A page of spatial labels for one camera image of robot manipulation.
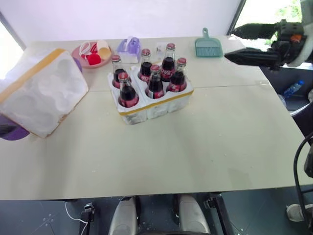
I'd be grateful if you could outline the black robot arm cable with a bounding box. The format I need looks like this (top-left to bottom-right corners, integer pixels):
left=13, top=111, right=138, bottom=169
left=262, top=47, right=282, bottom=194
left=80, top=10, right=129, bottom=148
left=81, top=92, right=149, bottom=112
left=292, top=133, right=313, bottom=222

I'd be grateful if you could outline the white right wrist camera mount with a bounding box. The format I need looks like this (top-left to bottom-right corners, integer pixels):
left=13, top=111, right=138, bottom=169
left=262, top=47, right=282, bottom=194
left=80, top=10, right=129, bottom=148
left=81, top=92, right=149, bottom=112
left=289, top=31, right=313, bottom=67

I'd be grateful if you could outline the thin white cable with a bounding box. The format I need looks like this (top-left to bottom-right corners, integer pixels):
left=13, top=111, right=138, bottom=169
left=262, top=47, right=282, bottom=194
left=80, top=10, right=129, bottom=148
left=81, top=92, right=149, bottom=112
left=64, top=200, right=89, bottom=235

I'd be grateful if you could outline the white foam taped box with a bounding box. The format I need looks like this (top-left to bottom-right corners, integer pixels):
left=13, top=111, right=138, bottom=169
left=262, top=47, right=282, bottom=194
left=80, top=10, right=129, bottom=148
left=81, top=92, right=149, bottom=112
left=0, top=47, right=89, bottom=139

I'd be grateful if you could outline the lavender tissue box holder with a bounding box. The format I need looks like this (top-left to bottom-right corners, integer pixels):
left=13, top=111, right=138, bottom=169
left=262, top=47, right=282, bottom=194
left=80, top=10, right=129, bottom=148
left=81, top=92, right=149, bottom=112
left=116, top=36, right=142, bottom=63

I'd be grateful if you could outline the white foam crate yellow tape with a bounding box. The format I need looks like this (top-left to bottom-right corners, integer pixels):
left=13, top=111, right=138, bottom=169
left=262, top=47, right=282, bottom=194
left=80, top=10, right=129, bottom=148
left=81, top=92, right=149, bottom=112
left=107, top=64, right=195, bottom=126

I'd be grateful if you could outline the silver robot right leg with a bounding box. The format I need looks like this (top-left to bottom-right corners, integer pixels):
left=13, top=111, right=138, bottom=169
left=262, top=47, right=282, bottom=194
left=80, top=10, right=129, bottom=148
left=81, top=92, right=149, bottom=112
left=176, top=194, right=211, bottom=235

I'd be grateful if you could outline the cola glass bottle red cap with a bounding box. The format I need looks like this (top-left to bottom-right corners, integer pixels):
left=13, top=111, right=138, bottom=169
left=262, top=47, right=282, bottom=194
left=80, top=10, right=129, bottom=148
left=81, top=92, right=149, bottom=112
left=160, top=43, right=177, bottom=83
left=111, top=54, right=128, bottom=89
left=137, top=48, right=153, bottom=83
left=145, top=64, right=165, bottom=99
left=117, top=72, right=140, bottom=108
left=166, top=57, right=188, bottom=93

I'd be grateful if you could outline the red toy piece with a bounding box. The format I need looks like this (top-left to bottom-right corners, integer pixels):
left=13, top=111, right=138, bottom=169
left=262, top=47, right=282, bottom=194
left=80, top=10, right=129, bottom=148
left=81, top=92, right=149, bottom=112
left=87, top=53, right=102, bottom=66

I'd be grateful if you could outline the teal dustpan with brush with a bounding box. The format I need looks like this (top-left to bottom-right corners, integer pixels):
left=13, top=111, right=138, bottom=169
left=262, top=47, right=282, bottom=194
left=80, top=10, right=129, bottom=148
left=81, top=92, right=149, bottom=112
left=194, top=27, right=224, bottom=58

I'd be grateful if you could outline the white sneaker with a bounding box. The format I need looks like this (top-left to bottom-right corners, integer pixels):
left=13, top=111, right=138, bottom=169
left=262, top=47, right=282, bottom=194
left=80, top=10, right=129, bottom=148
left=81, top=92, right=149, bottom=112
left=286, top=203, right=313, bottom=223

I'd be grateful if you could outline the black window frame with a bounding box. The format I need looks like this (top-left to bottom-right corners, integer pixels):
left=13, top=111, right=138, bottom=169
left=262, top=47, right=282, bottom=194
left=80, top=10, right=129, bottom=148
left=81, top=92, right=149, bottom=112
left=226, top=0, right=247, bottom=36

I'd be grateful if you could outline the white red ring toy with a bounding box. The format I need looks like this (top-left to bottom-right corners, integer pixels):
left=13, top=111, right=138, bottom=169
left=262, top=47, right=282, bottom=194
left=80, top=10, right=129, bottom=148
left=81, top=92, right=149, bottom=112
left=79, top=41, right=98, bottom=57

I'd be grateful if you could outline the silver robot leg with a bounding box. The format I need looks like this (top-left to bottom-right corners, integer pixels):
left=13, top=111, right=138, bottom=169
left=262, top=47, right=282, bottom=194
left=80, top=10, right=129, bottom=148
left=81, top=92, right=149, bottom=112
left=108, top=195, right=138, bottom=235
left=176, top=194, right=211, bottom=235

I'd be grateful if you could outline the pink round plate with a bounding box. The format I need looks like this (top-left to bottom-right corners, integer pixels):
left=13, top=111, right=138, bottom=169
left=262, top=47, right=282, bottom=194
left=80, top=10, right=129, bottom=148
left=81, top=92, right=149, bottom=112
left=71, top=42, right=113, bottom=70

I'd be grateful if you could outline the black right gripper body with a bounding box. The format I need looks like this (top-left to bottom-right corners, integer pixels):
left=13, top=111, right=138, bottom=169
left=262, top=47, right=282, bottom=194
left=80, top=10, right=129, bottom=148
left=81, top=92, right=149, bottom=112
left=270, top=20, right=306, bottom=71

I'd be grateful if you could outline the black table leg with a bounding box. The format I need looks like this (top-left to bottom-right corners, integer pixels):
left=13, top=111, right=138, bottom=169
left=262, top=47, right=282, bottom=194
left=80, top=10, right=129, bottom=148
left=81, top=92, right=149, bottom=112
left=80, top=201, right=95, bottom=224
left=203, top=192, right=234, bottom=235

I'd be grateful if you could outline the purple round basin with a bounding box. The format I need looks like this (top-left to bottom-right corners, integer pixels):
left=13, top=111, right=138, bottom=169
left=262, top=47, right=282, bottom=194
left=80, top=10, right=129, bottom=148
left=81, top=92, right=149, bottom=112
left=0, top=115, right=30, bottom=142

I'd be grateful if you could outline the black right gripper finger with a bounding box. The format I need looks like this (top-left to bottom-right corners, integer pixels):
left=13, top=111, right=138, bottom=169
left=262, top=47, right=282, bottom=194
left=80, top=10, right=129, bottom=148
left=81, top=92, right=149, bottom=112
left=224, top=47, right=279, bottom=68
left=231, top=23, right=278, bottom=40

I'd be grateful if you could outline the blue water bottle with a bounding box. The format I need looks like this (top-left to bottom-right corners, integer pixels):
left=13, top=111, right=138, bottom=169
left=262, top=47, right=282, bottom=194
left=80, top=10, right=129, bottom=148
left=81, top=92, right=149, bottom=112
left=283, top=80, right=305, bottom=99

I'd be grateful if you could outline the small clear plastic cup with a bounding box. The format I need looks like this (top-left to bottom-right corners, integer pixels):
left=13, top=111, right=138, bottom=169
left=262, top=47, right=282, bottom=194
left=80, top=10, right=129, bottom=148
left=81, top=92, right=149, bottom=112
left=156, top=42, right=170, bottom=60

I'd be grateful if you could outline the silver robot left leg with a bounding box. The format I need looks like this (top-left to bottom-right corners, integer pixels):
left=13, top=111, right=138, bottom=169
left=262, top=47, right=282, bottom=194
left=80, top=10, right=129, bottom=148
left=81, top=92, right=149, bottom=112
left=108, top=195, right=138, bottom=235

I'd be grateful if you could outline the white paper cup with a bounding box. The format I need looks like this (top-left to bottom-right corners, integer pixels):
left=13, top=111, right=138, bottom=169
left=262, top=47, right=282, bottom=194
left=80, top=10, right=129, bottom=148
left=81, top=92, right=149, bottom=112
left=96, top=40, right=112, bottom=60

